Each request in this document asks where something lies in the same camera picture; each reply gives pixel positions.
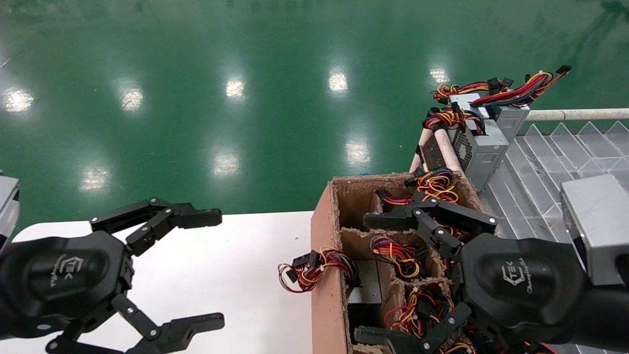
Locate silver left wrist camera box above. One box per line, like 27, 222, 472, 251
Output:
0, 175, 21, 251

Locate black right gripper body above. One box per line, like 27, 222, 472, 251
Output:
459, 233, 591, 345

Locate brown cardboard divider box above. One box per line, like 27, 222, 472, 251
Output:
311, 172, 498, 354

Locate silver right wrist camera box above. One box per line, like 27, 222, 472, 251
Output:
560, 173, 629, 287

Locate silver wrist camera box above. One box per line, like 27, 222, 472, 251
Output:
560, 173, 629, 287
0, 175, 21, 251

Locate long white rack pipe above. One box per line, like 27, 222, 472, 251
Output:
528, 108, 629, 122

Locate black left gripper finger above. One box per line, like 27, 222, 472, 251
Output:
45, 294, 226, 354
90, 197, 223, 257

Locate short white rack pipe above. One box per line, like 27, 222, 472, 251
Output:
435, 129, 465, 178
409, 129, 434, 174

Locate silver power supply with wires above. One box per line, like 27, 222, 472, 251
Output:
423, 102, 510, 193
432, 65, 573, 143
278, 247, 383, 306

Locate power supply coloured wire bundle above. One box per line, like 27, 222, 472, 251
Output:
377, 167, 460, 207
370, 235, 424, 280
440, 341, 556, 354
383, 288, 455, 341

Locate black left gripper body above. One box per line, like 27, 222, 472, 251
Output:
0, 230, 135, 341

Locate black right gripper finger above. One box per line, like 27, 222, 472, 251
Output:
364, 197, 498, 260
354, 301, 499, 354

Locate clear plastic ridged rack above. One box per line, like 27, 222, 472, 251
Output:
479, 120, 629, 354

